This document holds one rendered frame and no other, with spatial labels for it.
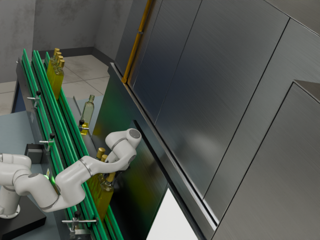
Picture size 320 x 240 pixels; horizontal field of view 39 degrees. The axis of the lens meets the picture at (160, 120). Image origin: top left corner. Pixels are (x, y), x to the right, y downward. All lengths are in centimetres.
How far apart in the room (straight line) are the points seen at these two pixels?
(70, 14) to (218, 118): 430
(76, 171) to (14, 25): 334
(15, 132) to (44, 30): 284
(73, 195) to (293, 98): 114
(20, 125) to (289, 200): 236
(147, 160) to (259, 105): 73
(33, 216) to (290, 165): 164
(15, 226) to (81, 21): 407
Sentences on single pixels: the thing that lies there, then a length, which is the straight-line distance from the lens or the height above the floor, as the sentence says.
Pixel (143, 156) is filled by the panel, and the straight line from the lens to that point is 207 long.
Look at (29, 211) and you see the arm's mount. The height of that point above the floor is 81.
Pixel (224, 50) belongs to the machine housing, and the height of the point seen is 191.
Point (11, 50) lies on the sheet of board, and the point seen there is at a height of 34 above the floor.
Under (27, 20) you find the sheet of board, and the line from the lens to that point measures 504.
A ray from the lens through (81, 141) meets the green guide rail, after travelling 261.
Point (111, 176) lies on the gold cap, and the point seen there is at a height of 115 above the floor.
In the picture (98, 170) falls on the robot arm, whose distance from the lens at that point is 179.
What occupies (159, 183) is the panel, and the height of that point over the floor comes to 127.
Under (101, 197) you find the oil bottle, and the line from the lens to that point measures 213.
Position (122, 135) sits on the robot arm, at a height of 142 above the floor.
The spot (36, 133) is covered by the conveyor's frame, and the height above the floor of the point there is 82.
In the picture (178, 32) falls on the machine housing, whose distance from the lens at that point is 196.
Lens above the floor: 236
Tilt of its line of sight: 27 degrees down
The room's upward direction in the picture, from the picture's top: 21 degrees clockwise
